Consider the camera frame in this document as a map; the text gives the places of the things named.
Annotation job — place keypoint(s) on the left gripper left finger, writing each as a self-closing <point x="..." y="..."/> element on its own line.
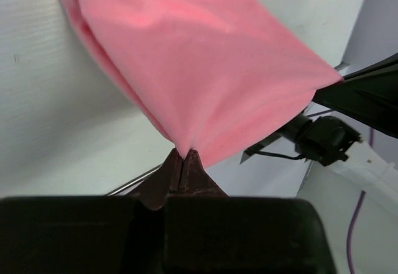
<point x="153" y="191"/>

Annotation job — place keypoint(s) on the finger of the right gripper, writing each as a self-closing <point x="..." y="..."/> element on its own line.
<point x="368" y="96"/>

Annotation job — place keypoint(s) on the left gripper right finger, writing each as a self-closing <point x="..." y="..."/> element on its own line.
<point x="191" y="179"/>

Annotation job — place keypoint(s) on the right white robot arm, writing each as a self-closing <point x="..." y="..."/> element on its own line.
<point x="338" y="147"/>

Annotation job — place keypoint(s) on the pink t shirt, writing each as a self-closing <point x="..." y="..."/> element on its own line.
<point x="215" y="76"/>

